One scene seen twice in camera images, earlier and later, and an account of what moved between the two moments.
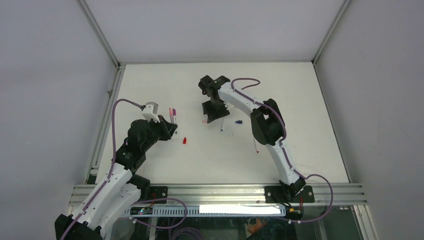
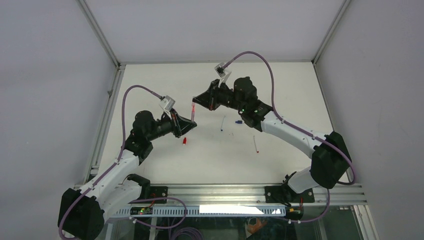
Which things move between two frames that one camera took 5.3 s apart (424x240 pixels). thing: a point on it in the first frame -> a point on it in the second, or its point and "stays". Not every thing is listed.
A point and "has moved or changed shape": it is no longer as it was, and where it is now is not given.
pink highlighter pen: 170,115 has moved or changed shape
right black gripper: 212,115 -> 209,98
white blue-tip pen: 222,127 stays
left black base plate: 158,192 stays
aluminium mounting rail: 198,195 stays
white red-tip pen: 256,145 stays
